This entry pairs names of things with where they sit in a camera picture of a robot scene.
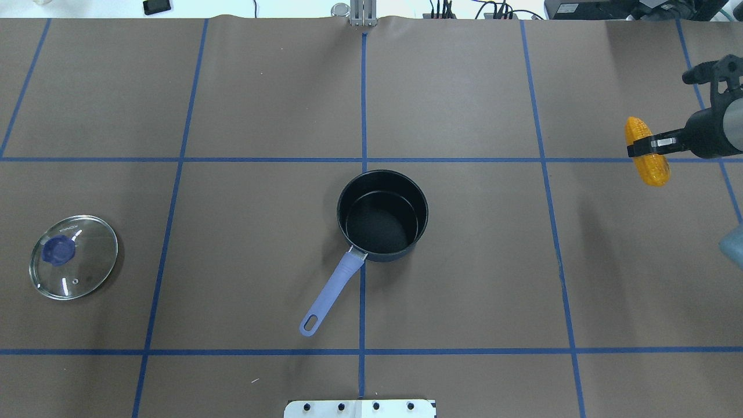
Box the aluminium frame post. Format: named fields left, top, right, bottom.
left=349, top=0, right=378, bottom=27

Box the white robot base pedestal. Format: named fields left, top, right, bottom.
left=283, top=399, right=438, bottom=417

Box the yellow corn cob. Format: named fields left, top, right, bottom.
left=624, top=116, right=671, bottom=187

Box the small metal cylinder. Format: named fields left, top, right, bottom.
left=331, top=2, right=351, bottom=17

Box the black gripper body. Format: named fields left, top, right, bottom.
left=681, top=99, right=742, bottom=159

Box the small black square device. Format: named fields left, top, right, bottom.
left=142, top=0, right=172, bottom=16

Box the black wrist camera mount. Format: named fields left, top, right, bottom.
left=681, top=55, right=742, bottom=109

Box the dark blue saucepan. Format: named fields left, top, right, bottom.
left=299, top=170, right=429, bottom=337

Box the glass pot lid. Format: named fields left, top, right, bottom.
left=28, top=215, right=119, bottom=301

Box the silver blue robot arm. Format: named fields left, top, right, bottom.
left=625, top=99, right=742, bottom=187

